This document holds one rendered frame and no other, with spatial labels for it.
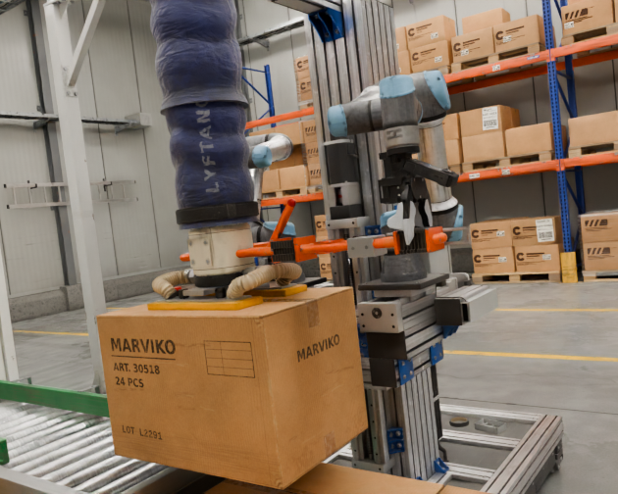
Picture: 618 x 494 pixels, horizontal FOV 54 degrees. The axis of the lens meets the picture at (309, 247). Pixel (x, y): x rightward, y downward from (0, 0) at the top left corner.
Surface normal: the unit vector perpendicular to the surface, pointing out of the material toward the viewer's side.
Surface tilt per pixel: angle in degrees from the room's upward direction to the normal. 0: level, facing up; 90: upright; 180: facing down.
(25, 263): 90
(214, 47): 74
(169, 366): 90
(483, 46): 91
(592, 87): 90
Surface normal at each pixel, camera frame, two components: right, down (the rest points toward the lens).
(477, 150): -0.60, 0.11
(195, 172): -0.17, -0.21
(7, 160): 0.80, -0.06
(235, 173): 0.60, -0.30
